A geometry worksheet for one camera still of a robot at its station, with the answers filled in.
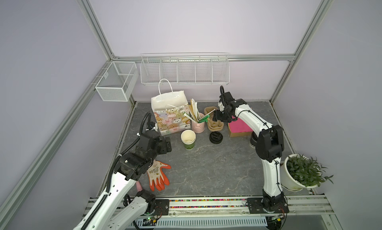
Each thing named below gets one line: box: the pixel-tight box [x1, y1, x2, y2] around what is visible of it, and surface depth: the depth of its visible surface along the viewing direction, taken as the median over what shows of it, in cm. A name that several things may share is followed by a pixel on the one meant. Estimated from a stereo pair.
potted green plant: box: [280, 153, 334, 192], surface depth 71 cm
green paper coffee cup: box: [180, 129, 197, 151], surface depth 91 cm
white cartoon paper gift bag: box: [151, 78, 191, 136], surface depth 91 cm
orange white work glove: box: [146, 159, 172, 192], surface depth 84 cm
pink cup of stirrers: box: [183, 98, 216, 134], surface depth 98 cm
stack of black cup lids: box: [208, 131, 224, 145], surface depth 100 cm
